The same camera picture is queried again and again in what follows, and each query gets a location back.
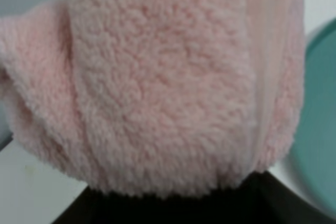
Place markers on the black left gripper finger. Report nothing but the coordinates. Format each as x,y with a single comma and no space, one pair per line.
260,199

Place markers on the pink towel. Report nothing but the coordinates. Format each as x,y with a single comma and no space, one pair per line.
155,97

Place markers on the teal round plastic tray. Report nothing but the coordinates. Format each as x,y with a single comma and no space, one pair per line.
313,152

